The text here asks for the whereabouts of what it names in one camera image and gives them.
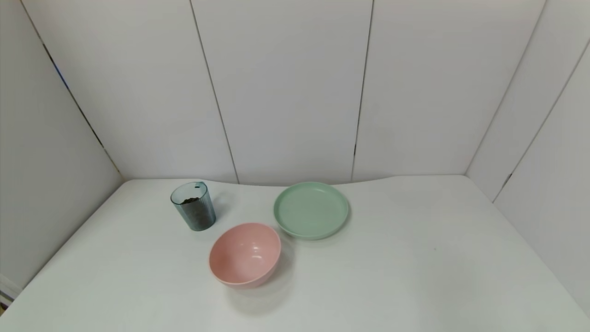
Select dark brown beans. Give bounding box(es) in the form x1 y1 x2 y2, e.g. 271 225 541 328
179 197 213 230

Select transparent blue ribbed cup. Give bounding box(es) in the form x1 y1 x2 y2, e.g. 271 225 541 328
170 181 216 231

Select pink bowl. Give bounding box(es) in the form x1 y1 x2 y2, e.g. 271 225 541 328
209 223 282 290

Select green round plate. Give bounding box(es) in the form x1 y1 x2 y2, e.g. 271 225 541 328
273 181 350 241

